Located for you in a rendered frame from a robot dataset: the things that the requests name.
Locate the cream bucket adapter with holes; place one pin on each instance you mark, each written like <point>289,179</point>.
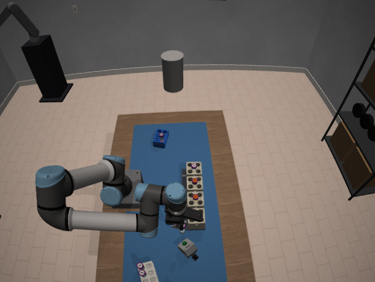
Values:
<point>197,187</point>
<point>195,204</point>
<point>196,172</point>

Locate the blue tube rack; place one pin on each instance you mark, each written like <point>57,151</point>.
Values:
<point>156,140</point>

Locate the blue bench mat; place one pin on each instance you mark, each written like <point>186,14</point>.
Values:
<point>187,142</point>

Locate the white tube rack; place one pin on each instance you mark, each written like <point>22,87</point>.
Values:
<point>151,273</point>

